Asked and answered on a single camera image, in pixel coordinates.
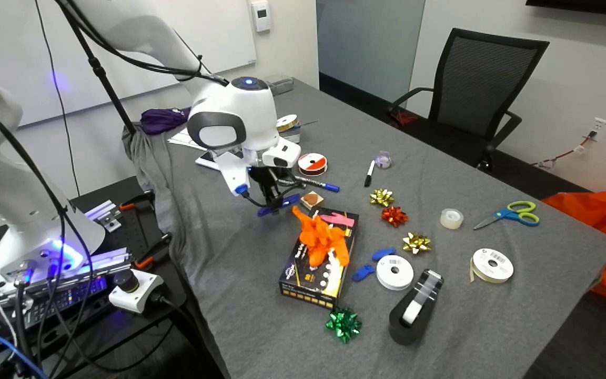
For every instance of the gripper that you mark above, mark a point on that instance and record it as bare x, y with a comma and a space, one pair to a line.
267, 176

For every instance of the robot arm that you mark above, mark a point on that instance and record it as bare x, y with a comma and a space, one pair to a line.
240, 113

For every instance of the marker with blue cap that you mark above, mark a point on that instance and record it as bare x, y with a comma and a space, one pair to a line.
319, 184

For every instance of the black marker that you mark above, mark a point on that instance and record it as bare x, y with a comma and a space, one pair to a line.
369, 173

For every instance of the small brown block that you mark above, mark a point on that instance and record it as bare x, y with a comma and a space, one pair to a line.
312, 200

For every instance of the red ribbon spool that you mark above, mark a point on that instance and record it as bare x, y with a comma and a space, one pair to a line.
312, 163

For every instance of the orange glove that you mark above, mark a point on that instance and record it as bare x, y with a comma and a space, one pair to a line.
319, 237

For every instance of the pink plastic piece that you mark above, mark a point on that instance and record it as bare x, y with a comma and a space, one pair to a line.
341, 219

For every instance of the gold ribbon spool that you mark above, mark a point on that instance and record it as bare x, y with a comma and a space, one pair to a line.
287, 123

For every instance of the white flat tablet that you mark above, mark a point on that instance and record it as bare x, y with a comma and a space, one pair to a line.
206, 160

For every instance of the black glove box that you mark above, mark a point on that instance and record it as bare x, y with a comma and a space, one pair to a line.
329, 284

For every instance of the gold gift bow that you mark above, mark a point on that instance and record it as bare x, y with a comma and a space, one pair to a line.
382, 197
416, 243

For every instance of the white paper sheet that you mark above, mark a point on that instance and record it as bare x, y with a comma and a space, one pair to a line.
182, 140

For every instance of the grey box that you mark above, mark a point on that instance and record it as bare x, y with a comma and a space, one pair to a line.
279, 84

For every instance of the blue plastic clip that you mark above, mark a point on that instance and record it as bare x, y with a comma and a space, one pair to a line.
383, 253
363, 272

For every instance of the red gift bow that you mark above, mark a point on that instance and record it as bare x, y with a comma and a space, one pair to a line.
394, 216

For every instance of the orange and black clamp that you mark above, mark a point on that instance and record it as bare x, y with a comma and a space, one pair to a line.
137, 200
155, 250

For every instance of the purple cloth bag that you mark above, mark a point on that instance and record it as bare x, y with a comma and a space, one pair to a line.
162, 120

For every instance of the white ribbon spool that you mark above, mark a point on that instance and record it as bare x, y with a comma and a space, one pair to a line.
395, 272

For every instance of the green gift bow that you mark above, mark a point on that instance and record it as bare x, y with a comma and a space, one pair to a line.
343, 325

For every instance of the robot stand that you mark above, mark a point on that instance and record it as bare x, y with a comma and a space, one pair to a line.
124, 247

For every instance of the white emergency stop box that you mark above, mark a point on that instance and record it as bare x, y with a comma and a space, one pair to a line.
134, 292

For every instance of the frosted glass panel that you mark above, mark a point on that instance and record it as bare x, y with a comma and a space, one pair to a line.
369, 47

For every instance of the clear tape roll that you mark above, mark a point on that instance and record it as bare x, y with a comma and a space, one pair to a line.
451, 219

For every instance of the black tape dispenser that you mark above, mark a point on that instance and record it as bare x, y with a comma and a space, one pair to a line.
413, 316

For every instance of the white thermostat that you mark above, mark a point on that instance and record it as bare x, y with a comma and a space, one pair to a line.
261, 16

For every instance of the grey table cloth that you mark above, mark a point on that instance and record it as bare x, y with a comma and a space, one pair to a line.
440, 316

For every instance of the cream ribbon spool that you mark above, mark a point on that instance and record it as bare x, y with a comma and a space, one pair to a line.
492, 265

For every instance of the black office chair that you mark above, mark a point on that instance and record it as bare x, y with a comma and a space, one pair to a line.
479, 89

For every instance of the black keyboard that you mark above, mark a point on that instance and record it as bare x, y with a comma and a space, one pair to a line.
69, 297

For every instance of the blue and green scissors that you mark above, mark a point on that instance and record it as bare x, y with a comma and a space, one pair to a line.
516, 216

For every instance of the whiteboard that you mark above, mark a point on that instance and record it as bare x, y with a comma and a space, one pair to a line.
8, 58

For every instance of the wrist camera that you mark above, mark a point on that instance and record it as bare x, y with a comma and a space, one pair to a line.
283, 152

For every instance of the aluminium bracket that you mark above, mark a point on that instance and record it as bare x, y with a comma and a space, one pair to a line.
104, 215

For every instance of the wall socket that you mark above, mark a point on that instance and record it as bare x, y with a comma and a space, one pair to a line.
601, 127

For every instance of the black wall screen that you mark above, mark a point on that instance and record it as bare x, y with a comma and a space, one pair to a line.
587, 6

